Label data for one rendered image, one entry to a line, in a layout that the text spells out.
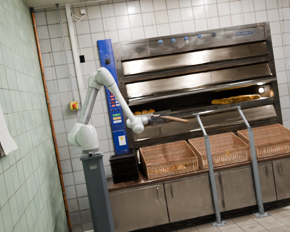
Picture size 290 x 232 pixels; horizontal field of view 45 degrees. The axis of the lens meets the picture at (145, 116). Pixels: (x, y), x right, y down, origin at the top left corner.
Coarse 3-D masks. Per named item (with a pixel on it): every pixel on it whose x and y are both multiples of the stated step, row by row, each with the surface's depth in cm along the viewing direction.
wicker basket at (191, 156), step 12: (168, 144) 414; (180, 144) 415; (144, 156) 409; (156, 156) 410; (168, 156) 411; (180, 156) 413; (192, 156) 388; (144, 168) 393; (156, 168) 367; (168, 168) 369; (192, 168) 372
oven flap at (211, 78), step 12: (204, 72) 424; (216, 72) 425; (228, 72) 426; (240, 72) 427; (252, 72) 429; (264, 72) 430; (132, 84) 412; (144, 84) 413; (156, 84) 414; (168, 84) 415; (180, 84) 416; (192, 84) 418; (204, 84) 416; (216, 84) 421
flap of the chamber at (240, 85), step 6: (276, 78) 418; (240, 84) 412; (246, 84) 413; (252, 84) 419; (258, 84) 431; (204, 90) 406; (210, 90) 407; (216, 90) 415; (222, 90) 426; (162, 96) 400; (168, 96) 400; (174, 96) 401; (180, 96) 411; (186, 96) 422; (132, 102) 395; (138, 102) 396; (144, 102) 407
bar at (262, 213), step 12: (228, 108) 387; (240, 108) 388; (168, 120) 379; (204, 132) 366; (252, 132) 369; (252, 144) 369; (252, 156) 370; (216, 192) 366; (216, 204) 366; (216, 216) 368; (264, 216) 369
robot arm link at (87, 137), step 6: (84, 126) 313; (90, 126) 314; (78, 132) 318; (84, 132) 310; (90, 132) 311; (96, 132) 317; (78, 138) 316; (84, 138) 310; (90, 138) 310; (96, 138) 314; (78, 144) 320; (84, 144) 311; (90, 144) 310; (96, 144) 314; (84, 150) 312
